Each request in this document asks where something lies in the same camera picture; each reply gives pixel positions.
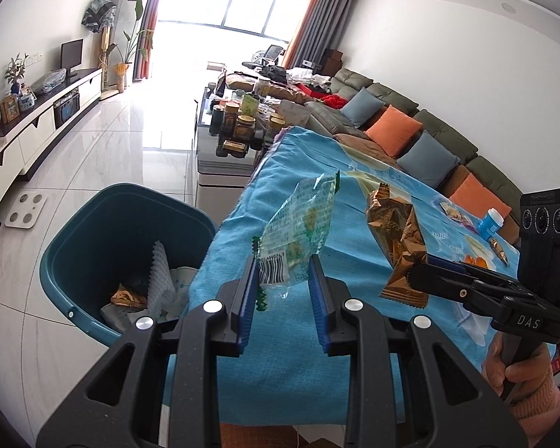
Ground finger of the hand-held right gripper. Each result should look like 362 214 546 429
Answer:
427 253 521 291
407 262 505 312

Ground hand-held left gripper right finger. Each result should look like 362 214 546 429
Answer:
308 253 528 448

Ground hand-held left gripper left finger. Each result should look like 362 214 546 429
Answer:
35 254 259 448

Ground bronze snack wrapper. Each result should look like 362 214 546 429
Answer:
365 183 431 309

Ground white foam net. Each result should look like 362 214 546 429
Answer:
148 241 177 311

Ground green clear snack wrapper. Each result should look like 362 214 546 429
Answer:
252 170 341 311

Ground gold snack wrapper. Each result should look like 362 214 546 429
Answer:
111 282 149 309

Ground teal plastic bin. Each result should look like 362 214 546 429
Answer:
40 183 218 348

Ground person's right forearm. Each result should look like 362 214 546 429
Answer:
508 373 560 447

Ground person's right hand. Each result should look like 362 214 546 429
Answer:
482 333 554 401

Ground brown cone wrapper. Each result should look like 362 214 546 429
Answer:
490 238 509 267

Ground blue bottle white cap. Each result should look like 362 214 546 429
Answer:
477 208 504 240

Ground white crumpled paper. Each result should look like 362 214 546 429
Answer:
161 266 200 322

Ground small snack wrapper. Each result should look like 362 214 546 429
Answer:
439 200 479 234

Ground orange pillow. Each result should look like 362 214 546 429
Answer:
449 174 513 220
366 105 423 158

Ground blue grey pillow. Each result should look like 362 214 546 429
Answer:
396 131 462 190
340 88 384 128

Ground glass coffee table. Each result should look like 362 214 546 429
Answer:
193 86 309 193

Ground blue floral blanket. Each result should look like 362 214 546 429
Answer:
161 126 523 425

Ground green leather sofa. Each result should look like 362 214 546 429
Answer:
303 68 526 243

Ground gold tin box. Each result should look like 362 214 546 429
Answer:
217 140 249 158

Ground dark glass jar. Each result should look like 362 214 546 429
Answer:
210 105 227 137
224 102 241 138

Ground kraft paper pouch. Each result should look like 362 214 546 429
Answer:
280 102 311 128

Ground white clothes pile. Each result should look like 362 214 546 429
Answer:
287 68 330 89

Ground white bathroom scale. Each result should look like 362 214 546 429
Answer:
4 193 48 228

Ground brown cardboard boxes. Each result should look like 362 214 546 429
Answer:
320 49 345 75

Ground black office chair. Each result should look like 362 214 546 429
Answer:
242 44 284 68

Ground white TV cabinet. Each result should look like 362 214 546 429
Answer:
0 68 104 222

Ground grey orange curtain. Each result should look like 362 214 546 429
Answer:
130 0 173 80
280 0 358 71

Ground tall leafy plant yellow vase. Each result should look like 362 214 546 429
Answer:
107 0 155 94

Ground clear plastic bag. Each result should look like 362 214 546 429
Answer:
30 69 67 95

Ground large window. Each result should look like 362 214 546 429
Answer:
158 0 281 35

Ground black monitor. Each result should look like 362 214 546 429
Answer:
60 38 85 80

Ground covered standing fan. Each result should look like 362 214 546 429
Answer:
81 0 117 91

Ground small plant blue vase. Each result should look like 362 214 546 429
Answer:
4 53 29 96

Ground picture frame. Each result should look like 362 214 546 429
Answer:
0 94 21 124

